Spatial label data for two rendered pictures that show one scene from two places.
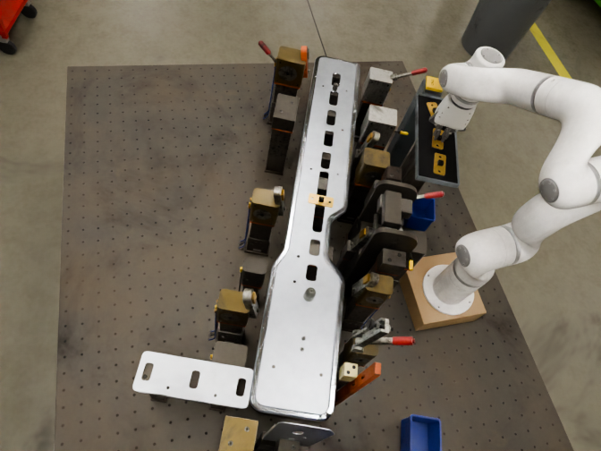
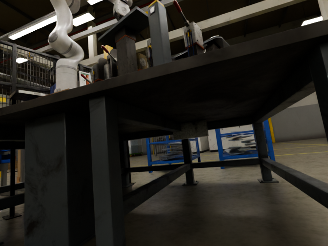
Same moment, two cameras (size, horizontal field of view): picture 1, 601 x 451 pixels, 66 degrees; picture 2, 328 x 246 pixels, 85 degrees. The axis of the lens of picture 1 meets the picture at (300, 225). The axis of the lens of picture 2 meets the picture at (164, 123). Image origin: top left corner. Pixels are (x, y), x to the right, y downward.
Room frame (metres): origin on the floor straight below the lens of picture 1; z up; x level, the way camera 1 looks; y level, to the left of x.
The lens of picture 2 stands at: (2.00, -0.88, 0.43)
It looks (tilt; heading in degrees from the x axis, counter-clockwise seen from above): 8 degrees up; 137
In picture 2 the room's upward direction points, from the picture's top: 6 degrees counter-clockwise
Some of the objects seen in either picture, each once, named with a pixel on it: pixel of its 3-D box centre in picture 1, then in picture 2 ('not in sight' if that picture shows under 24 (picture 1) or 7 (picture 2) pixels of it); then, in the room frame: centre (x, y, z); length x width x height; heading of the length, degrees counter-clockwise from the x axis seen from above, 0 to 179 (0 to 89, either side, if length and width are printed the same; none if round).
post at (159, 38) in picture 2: (410, 127); (160, 48); (1.40, -0.30, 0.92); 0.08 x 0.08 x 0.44; 8
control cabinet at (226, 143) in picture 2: not in sight; (231, 125); (-2.20, 7.58, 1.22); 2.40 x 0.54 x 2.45; 29
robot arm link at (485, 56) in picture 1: (478, 74); not in sight; (1.14, -0.34, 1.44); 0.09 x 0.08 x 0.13; 121
